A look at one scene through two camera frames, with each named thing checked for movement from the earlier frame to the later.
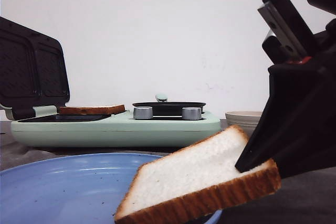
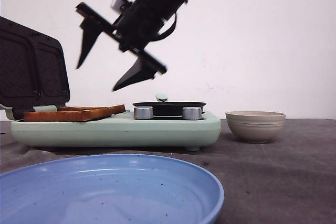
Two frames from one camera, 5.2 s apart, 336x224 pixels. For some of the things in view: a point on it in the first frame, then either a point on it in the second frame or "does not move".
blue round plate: x=79 y=189 does not move
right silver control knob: x=191 y=113 does not move
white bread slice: x=91 y=110 does not move
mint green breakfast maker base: x=45 y=127 does not move
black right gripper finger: x=311 y=145 to x=92 y=33
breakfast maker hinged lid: x=33 y=70 does not move
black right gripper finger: x=291 y=87 to x=140 y=71
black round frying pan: x=161 y=107 does not move
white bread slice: x=199 y=178 to x=66 y=116
